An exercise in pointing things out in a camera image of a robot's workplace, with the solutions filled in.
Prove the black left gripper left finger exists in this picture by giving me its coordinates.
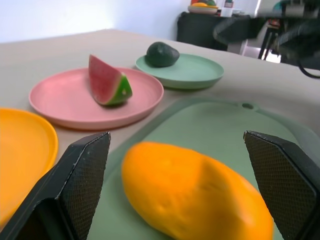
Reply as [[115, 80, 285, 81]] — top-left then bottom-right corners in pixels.
[[0, 131, 112, 240]]

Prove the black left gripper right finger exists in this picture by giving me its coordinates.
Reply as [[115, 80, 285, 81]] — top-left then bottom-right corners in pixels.
[[243, 130, 320, 240]]

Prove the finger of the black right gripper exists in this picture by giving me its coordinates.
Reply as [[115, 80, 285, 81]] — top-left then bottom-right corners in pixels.
[[274, 21, 320, 52], [212, 15, 266, 45]]

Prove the orange plate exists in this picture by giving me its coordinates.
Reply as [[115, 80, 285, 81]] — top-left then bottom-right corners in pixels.
[[0, 107, 59, 227]]

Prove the green plate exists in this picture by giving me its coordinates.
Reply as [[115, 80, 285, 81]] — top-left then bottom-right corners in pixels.
[[135, 53, 225, 90]]

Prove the pink plate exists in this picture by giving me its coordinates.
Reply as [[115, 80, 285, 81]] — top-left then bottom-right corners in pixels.
[[28, 66, 165, 131]]

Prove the white cup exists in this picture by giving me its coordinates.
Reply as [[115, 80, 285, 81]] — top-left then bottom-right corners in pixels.
[[221, 6, 235, 18]]

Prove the stack of pastel plates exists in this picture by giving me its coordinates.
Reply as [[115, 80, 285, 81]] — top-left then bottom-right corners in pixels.
[[187, 4, 220, 16]]

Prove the black cabinet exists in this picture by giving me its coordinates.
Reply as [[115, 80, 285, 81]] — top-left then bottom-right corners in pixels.
[[176, 11, 252, 52]]

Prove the pile of toy fruit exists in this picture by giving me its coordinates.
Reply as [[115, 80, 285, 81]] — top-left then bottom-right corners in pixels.
[[190, 0, 217, 8]]

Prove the dark green avocado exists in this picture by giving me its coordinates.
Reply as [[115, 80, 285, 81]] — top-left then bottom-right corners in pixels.
[[145, 41, 181, 68]]

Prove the green cutting board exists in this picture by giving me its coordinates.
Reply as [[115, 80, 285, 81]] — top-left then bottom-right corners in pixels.
[[87, 97, 315, 240]]

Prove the orange mango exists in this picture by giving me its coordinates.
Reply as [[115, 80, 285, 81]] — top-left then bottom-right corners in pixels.
[[121, 141, 275, 240]]

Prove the watermelon slice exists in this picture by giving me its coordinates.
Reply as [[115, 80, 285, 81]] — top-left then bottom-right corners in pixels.
[[88, 54, 133, 107]]

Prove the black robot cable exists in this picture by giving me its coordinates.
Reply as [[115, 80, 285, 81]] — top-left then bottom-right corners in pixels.
[[298, 58, 320, 79]]

